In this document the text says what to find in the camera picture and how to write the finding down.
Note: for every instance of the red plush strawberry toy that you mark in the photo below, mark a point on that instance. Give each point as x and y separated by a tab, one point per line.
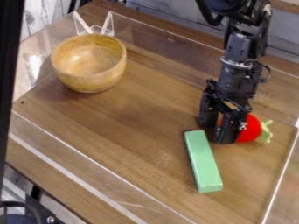
257	131

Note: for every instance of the black metal bracket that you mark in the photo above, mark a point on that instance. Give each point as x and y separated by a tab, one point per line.
39	214

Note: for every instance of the wooden bowl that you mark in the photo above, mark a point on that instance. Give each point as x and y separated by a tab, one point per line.
90	62

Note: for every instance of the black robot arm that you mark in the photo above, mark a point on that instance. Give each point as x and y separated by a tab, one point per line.
249	18

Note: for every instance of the black vertical pole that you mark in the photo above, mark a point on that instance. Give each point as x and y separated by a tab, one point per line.
11	25

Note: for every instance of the clear acrylic tray barrier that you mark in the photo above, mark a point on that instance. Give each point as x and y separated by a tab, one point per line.
106	152

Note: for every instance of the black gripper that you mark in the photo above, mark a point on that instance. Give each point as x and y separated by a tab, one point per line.
226	97

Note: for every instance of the green rectangular block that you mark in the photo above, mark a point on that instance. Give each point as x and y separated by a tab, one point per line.
203	164

